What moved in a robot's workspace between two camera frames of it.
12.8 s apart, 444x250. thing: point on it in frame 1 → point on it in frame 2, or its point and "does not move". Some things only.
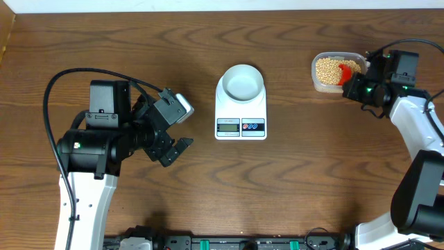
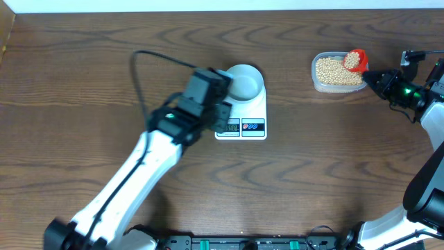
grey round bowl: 243,83 does not move
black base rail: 148,239 does not move
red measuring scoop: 346,74 → 356,60
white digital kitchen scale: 236,121 does not move
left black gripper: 159,148 → 223,113
